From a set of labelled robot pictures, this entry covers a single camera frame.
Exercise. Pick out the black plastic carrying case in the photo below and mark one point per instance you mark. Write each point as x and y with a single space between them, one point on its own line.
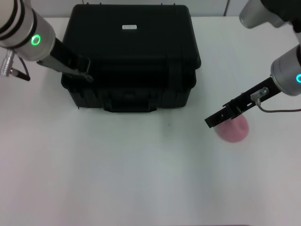
131 66

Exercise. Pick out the white label sticker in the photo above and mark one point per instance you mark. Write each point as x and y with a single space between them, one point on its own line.
129 27

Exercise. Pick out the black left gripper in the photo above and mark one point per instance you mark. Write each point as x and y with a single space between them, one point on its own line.
63 58

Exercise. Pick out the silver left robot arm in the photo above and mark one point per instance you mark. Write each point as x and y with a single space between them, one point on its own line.
21 30

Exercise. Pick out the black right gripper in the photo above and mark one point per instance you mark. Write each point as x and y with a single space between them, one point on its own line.
247 99

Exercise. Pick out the pink peach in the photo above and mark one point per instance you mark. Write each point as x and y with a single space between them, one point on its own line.
235 133

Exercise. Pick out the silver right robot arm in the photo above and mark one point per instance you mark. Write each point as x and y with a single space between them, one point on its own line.
287 73

